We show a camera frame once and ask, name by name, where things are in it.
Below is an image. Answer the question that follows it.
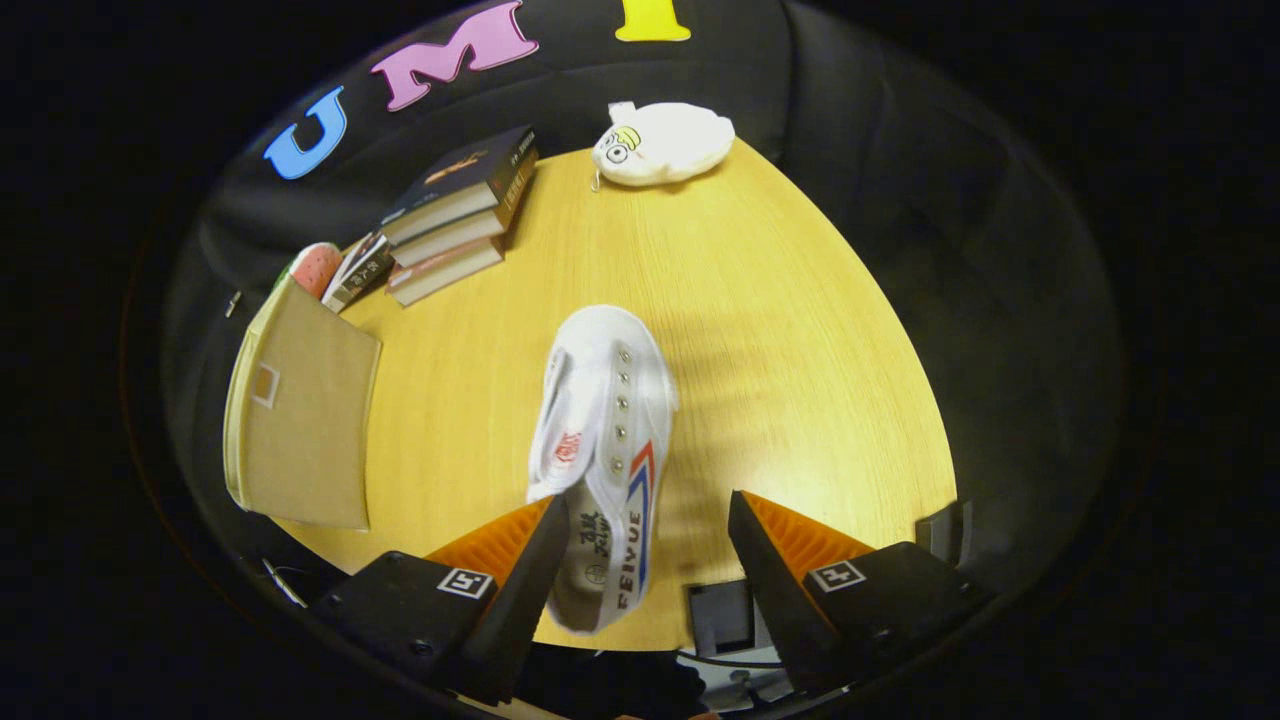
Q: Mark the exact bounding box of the beige fabric storage box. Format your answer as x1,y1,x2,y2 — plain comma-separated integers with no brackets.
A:
222,280,383,531

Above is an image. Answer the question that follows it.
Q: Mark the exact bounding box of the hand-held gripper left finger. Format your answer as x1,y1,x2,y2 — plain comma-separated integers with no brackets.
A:
313,495,571,706

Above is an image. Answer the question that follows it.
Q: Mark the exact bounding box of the reddish cover book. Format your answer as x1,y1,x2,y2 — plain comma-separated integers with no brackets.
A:
385,235,506,307

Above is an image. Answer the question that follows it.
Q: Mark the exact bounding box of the black backdrop cloth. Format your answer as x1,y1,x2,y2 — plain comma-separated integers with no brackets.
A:
160,0,1131,601

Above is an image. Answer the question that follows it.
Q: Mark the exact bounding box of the watermelon slice plush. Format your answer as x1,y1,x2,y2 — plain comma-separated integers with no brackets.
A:
280,242,344,301

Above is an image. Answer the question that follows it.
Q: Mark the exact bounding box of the white canvas shoe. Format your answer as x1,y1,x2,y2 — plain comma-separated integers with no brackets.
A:
526,304,681,636

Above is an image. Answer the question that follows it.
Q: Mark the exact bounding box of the pale spine book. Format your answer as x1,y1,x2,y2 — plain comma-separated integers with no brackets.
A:
388,165,536,269

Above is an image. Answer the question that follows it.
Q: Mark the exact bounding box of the white plush toy with eyes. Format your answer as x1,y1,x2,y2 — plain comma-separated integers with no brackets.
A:
590,100,737,191

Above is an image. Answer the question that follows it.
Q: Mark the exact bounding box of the dark grey chair part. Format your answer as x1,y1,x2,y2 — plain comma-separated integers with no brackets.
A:
915,500,971,566
685,580,763,658

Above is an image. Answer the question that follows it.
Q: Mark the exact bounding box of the dark cover book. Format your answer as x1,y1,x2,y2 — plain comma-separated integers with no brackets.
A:
378,124,541,247

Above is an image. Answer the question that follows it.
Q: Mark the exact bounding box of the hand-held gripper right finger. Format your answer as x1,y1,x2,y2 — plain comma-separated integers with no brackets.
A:
727,489,994,698

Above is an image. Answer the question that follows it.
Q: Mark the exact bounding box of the white portrait cover book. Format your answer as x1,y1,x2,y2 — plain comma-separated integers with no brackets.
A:
320,232,394,314

